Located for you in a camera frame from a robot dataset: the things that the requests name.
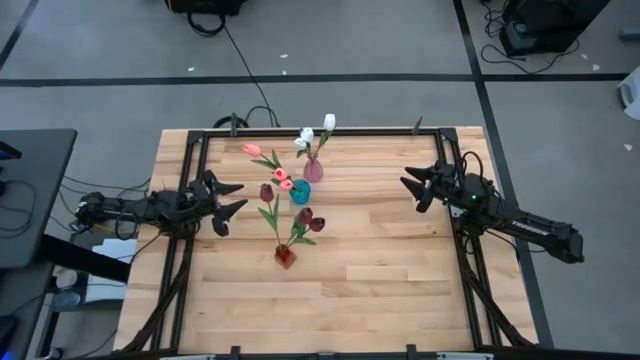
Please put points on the red ribbed glass vase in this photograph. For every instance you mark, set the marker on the red ribbed glass vase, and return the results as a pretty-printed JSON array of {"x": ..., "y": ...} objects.
[{"x": 285, "y": 257}]

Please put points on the black computer tower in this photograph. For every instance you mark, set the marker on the black computer tower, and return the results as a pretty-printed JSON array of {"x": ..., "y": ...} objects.
[{"x": 550, "y": 20}]

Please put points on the black desk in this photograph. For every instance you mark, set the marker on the black desk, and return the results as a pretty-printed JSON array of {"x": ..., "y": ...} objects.
[{"x": 35, "y": 200}]

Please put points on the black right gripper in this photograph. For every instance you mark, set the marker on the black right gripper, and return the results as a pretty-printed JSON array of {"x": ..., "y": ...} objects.
[{"x": 465, "y": 190}]

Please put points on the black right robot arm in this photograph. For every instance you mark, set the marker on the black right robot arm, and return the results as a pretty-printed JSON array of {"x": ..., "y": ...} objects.
[{"x": 540, "y": 230}]

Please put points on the white artificial tulip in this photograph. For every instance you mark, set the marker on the white artificial tulip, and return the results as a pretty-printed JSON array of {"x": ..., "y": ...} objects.
[
  {"x": 329, "y": 121},
  {"x": 307, "y": 134}
]

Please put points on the teal glass vase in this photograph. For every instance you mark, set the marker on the teal glass vase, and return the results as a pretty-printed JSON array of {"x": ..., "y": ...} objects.
[{"x": 301, "y": 194}]

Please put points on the white plastic object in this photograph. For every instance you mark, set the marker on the white plastic object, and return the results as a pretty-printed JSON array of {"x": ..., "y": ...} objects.
[{"x": 632, "y": 95}]

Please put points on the black floor equipment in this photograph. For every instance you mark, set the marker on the black floor equipment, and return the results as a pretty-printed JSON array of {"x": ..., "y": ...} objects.
[{"x": 205, "y": 5}]

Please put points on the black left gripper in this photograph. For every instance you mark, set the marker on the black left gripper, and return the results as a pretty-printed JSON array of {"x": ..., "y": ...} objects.
[{"x": 202, "y": 200}]

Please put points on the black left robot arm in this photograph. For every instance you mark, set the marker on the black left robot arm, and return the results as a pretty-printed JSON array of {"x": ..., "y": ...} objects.
[{"x": 150, "y": 207}]

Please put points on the white round cup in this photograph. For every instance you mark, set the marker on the white round cup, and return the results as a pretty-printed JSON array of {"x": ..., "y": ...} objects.
[{"x": 66, "y": 278}]

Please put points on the purple glass vase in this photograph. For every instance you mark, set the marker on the purple glass vase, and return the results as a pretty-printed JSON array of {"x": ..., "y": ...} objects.
[{"x": 313, "y": 171}]

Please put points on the black desk support bar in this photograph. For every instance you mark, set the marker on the black desk support bar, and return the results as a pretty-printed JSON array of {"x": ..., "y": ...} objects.
[{"x": 85, "y": 257}]

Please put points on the black aluminium table frame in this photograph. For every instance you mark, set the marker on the black aluminium table frame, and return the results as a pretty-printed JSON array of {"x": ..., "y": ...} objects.
[{"x": 375, "y": 132}]

